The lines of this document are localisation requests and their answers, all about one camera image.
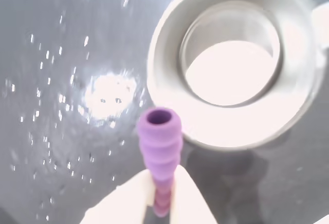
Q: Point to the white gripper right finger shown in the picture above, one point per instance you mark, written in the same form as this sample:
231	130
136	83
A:
190	201

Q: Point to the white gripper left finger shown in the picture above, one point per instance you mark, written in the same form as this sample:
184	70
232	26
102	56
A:
123	203

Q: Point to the purple ribbed pen grip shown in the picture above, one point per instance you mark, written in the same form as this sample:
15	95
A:
160	141

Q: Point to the black glossy table mat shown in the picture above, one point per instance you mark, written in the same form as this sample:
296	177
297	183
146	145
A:
51	136

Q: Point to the green steel-lined mug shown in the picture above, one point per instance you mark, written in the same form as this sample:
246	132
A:
169	80

